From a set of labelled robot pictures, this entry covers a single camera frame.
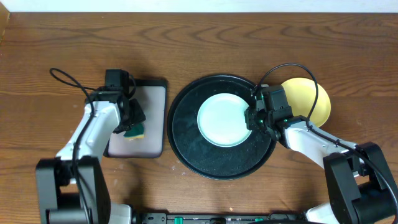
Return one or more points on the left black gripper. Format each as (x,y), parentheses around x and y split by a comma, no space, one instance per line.
(139,116)

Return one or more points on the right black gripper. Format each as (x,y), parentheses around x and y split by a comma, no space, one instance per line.
(250,119)

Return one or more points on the green yellow sponge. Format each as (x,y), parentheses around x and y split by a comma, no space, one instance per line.
(136,132)

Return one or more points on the light green plate front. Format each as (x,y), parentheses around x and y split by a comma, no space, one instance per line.
(221,120)

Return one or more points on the yellow round plate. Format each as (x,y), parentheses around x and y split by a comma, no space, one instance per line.
(300,93)

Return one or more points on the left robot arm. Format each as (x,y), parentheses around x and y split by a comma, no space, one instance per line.
(71,186)

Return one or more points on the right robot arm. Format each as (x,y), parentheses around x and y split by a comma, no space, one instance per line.
(360,185)

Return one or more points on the black rectangular tray grey mat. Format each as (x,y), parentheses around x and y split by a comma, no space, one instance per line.
(152,96)

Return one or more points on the black round tray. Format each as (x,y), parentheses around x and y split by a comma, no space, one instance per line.
(198,154)

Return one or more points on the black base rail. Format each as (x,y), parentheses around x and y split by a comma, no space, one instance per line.
(183,218)

